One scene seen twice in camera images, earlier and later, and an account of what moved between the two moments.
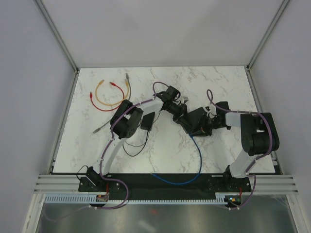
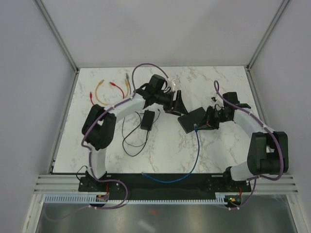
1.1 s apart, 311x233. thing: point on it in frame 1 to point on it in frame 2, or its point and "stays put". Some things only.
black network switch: [194, 118] stays put
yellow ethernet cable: [120, 102] stays put
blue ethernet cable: [168, 182] to [196, 128]
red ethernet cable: [91, 96] stays put
